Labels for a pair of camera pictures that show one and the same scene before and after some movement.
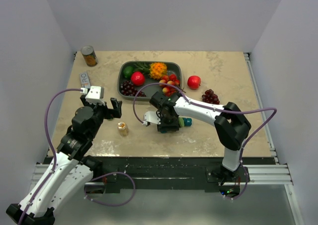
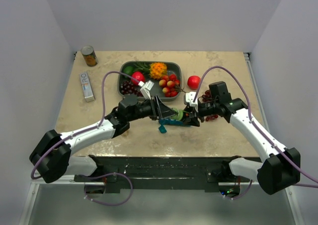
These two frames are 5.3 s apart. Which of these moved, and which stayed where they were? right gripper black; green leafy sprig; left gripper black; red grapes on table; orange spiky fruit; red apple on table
Moved: left gripper black; right gripper black
Stayed: orange spiky fruit; red apple on table; red grapes on table; green leafy sprig
